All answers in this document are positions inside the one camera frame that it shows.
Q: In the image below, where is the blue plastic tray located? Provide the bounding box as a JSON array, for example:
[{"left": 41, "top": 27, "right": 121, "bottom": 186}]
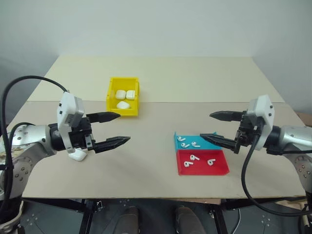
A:
[{"left": 173, "top": 131, "right": 221, "bottom": 152}]

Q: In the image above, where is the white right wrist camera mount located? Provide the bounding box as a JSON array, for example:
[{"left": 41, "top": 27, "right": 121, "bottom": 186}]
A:
[{"left": 247, "top": 95, "right": 276, "bottom": 151}]

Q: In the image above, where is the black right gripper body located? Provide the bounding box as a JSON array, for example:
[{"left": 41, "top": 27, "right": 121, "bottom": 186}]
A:
[{"left": 234, "top": 110, "right": 265, "bottom": 155}]

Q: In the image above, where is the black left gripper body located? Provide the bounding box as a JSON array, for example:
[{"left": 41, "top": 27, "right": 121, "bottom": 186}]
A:
[{"left": 69, "top": 117, "right": 96, "bottom": 152}]

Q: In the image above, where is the yellow plastic bin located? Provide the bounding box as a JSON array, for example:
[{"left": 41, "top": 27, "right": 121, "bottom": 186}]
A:
[{"left": 106, "top": 77, "right": 141, "bottom": 118}]

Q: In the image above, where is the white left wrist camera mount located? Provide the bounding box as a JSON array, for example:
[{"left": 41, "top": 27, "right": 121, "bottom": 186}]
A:
[{"left": 56, "top": 92, "right": 85, "bottom": 154}]

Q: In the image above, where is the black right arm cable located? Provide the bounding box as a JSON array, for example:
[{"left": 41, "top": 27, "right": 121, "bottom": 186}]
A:
[{"left": 240, "top": 121, "right": 312, "bottom": 217}]

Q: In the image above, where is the black metal table frame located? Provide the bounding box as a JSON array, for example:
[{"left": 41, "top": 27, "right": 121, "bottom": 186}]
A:
[{"left": 21, "top": 197, "right": 312, "bottom": 234}]

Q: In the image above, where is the red plastic tray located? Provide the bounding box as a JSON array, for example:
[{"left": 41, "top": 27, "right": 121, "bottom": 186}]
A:
[{"left": 175, "top": 149, "right": 231, "bottom": 176}]

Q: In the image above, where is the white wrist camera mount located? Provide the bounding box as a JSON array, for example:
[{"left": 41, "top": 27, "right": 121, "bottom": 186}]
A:
[
  {"left": 247, "top": 95, "right": 276, "bottom": 151},
  {"left": 56, "top": 92, "right": 85, "bottom": 154}
]

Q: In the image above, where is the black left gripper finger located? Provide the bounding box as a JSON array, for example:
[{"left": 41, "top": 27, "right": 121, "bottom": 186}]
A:
[
  {"left": 93, "top": 136, "right": 132, "bottom": 155},
  {"left": 86, "top": 111, "right": 122, "bottom": 124}
]

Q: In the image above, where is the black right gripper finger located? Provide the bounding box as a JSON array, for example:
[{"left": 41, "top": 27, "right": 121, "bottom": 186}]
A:
[
  {"left": 199, "top": 133, "right": 237, "bottom": 154},
  {"left": 209, "top": 110, "right": 245, "bottom": 122}
]

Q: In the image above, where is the dark rounded shape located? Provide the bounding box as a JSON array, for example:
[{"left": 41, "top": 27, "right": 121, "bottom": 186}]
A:
[{"left": 175, "top": 205, "right": 206, "bottom": 234}]

